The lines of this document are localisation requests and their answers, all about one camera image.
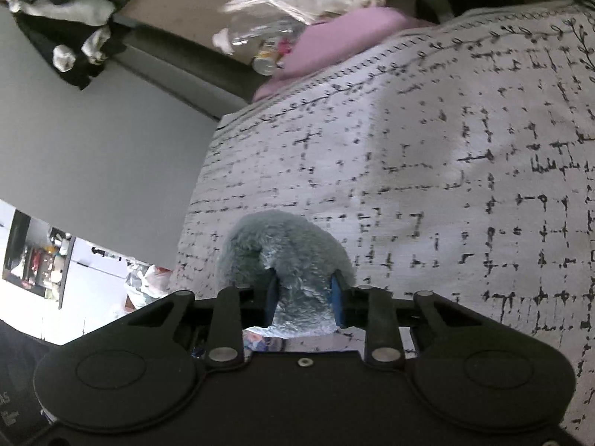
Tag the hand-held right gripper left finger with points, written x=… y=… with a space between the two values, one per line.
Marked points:
x=272 y=302

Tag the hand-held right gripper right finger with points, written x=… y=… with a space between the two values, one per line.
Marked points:
x=338 y=302

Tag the blue fluffy plush toy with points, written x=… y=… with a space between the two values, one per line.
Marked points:
x=288 y=251

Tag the white pink plastic bag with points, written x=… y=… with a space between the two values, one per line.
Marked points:
x=148 y=285

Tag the grey printed blanket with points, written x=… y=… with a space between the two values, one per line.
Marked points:
x=441 y=158

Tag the paper cup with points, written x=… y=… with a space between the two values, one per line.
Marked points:
x=266 y=61

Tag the pink pillow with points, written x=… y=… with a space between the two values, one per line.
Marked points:
x=344 y=37

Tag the large flat cardboard sheet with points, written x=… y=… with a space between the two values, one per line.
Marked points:
x=186 y=0

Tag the black and white clothes pile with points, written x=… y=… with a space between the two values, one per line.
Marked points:
x=56 y=14

